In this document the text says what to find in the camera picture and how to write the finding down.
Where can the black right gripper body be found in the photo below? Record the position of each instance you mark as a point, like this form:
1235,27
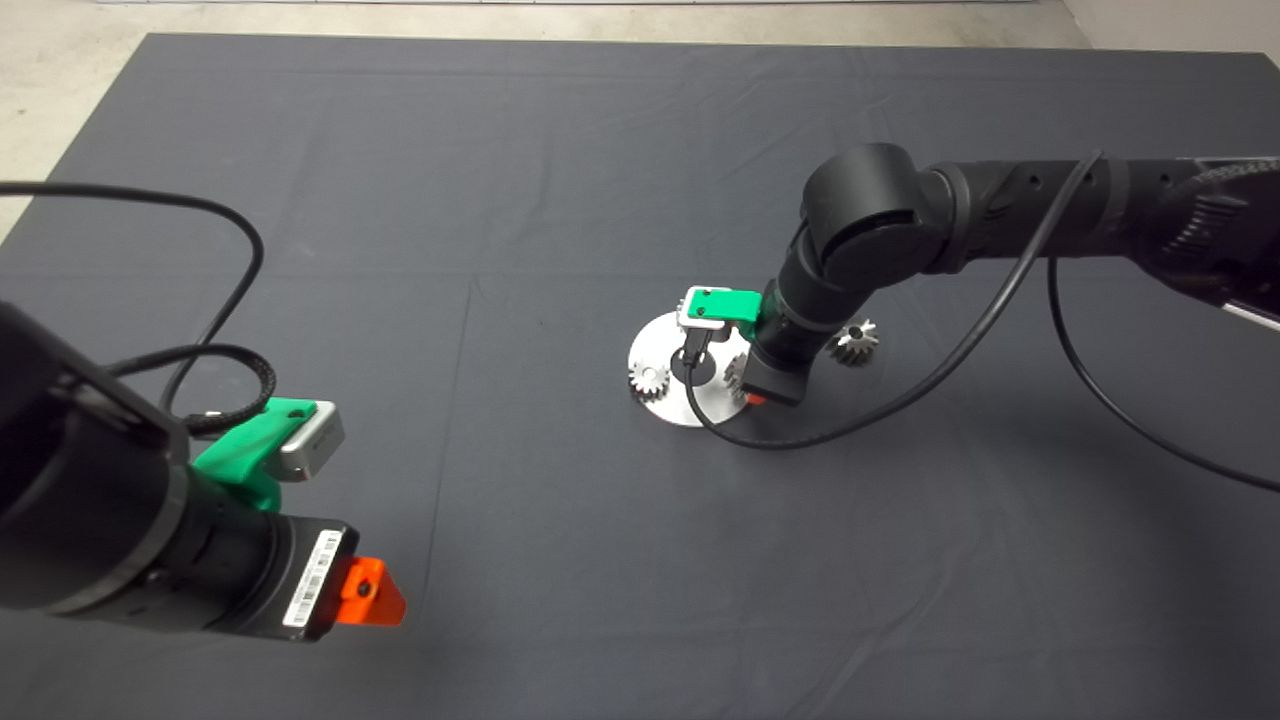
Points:
778,380

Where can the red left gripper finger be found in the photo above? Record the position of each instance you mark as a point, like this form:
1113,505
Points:
375,598

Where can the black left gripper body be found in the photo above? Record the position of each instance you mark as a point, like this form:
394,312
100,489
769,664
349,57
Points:
305,575

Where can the small steel gear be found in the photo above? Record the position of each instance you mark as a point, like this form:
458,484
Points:
645,385
735,372

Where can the large steel gear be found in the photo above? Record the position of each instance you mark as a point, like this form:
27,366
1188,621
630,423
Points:
858,345

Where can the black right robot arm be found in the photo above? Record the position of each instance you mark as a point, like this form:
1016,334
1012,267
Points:
1000,210

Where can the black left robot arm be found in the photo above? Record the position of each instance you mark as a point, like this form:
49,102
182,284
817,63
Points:
80,500

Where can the round metal plate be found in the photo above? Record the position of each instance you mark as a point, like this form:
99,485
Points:
655,345

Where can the dark grey table cloth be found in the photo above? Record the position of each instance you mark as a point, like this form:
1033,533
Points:
550,550

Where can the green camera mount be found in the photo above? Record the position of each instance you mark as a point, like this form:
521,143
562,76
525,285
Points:
235,462
735,303

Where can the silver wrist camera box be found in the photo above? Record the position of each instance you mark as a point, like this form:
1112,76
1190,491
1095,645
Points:
312,442
697,316

